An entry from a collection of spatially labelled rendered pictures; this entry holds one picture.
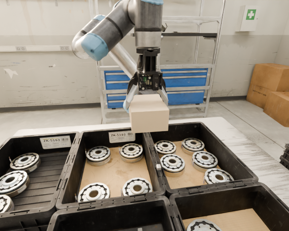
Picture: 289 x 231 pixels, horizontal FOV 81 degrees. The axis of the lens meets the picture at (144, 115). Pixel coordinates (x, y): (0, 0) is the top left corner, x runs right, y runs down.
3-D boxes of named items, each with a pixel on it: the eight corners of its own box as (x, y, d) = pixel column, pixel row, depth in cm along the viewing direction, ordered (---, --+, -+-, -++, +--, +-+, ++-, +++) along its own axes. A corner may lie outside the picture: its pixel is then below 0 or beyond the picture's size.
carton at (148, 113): (129, 112, 69) (128, 95, 66) (158, 111, 71) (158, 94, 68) (131, 133, 55) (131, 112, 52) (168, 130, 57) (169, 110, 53)
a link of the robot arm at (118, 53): (144, 104, 112) (77, 34, 88) (158, 88, 114) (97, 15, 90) (152, 107, 101) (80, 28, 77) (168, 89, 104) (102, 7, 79)
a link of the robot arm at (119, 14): (98, 17, 54) (113, 14, 46) (122, -6, 55) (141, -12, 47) (113, 39, 59) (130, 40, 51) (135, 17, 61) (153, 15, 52)
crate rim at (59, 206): (81, 135, 80) (80, 130, 79) (144, 129, 84) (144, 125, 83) (55, 216, 44) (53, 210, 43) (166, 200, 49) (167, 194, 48)
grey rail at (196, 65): (97, 69, 239) (97, 66, 237) (211, 66, 260) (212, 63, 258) (97, 70, 230) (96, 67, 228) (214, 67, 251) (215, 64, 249)
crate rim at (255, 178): (144, 129, 84) (144, 125, 83) (201, 125, 89) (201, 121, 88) (166, 200, 49) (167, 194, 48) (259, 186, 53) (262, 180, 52)
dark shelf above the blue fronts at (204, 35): (130, 37, 261) (130, 33, 259) (204, 36, 276) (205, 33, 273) (132, 37, 221) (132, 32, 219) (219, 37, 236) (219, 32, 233)
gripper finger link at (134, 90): (119, 111, 54) (135, 87, 51) (119, 104, 59) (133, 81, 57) (127, 115, 55) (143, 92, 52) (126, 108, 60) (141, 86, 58)
